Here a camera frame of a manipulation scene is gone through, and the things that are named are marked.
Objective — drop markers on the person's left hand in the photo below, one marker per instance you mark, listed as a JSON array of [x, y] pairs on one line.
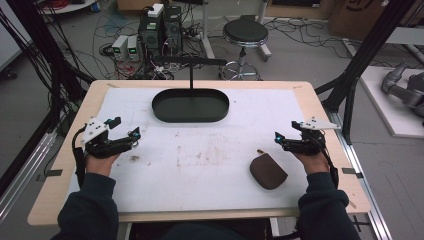
[[100, 164]]

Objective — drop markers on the black oval tray with hanger bar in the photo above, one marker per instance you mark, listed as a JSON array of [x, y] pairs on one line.
[[190, 106]]

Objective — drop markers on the brown zipper pouch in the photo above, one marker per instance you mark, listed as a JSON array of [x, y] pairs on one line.
[[267, 172]]

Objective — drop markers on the white box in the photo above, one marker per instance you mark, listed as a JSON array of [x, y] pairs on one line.
[[155, 10]]

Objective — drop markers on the white table mat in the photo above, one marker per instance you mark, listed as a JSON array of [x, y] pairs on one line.
[[200, 173]]

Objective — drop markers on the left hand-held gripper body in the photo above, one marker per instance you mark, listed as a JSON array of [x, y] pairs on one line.
[[96, 141]]

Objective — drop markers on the black computer tower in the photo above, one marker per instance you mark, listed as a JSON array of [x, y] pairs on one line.
[[173, 28], [151, 33]]

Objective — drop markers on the person's right hand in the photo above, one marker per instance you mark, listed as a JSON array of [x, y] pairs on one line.
[[313, 163]]

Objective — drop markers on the cardboard box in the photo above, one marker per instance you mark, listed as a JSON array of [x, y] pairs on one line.
[[360, 16]]

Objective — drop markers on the grey power supply unit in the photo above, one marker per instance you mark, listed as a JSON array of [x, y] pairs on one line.
[[132, 48], [119, 46]]

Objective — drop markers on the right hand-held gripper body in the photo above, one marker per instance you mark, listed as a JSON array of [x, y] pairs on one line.
[[310, 141]]

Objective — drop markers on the aluminium rail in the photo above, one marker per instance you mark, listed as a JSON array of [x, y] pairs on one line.
[[23, 180], [363, 180]]

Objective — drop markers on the white platform board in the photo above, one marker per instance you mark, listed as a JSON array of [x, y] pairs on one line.
[[393, 113]]

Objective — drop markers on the black tape strip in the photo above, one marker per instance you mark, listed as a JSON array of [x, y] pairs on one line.
[[53, 172], [351, 171]]

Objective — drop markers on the white table leg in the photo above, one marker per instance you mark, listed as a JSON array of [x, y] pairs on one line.
[[207, 33]]

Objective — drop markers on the black round stool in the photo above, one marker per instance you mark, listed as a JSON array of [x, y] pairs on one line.
[[245, 33]]

